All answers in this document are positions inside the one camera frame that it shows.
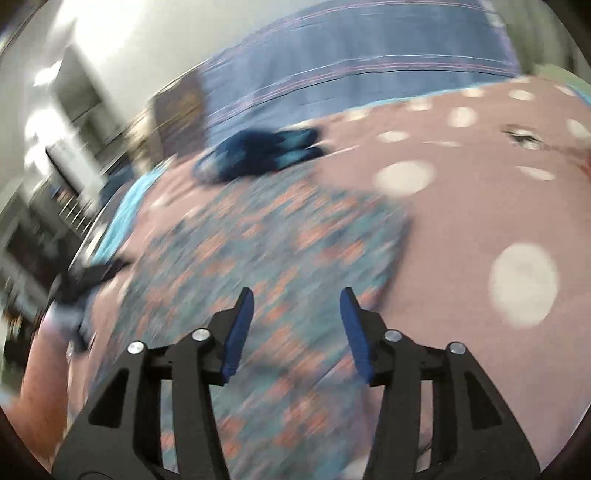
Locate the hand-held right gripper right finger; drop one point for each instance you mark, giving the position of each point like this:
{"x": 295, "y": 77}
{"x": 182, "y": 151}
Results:
{"x": 356, "y": 332}

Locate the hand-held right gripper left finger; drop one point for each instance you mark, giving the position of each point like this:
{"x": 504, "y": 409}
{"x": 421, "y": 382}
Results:
{"x": 238, "y": 330}

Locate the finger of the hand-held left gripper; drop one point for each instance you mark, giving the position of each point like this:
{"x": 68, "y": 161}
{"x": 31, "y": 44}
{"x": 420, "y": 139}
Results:
{"x": 113, "y": 270}

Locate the teal floral garment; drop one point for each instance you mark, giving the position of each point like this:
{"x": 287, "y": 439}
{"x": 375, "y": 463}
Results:
{"x": 281, "y": 258}

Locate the person's left forearm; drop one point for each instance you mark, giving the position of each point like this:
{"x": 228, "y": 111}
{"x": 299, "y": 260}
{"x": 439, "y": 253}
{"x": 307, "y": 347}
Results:
{"x": 37, "y": 397}

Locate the turquoise bedsheet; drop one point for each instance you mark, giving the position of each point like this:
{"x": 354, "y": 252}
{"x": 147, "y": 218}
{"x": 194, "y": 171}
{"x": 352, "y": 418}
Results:
{"x": 124, "y": 217}

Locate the dark shelf unit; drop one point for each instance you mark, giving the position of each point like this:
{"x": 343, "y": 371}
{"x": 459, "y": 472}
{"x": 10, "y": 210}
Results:
{"x": 51, "y": 194}

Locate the dark printed pillow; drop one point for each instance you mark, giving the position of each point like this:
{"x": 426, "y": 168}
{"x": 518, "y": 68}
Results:
{"x": 180, "y": 115}

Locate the pink white-dotted blanket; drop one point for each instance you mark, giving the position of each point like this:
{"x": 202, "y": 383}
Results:
{"x": 475, "y": 203}

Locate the navy star-print cloth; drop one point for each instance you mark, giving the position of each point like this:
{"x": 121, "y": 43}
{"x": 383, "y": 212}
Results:
{"x": 258, "y": 152}

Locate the blue plaid pillow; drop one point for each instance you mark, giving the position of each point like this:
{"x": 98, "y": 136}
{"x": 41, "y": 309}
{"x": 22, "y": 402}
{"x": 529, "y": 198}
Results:
{"x": 351, "y": 69}

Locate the pale green cloth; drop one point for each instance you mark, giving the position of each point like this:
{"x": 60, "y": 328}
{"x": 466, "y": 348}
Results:
{"x": 556, "y": 76}

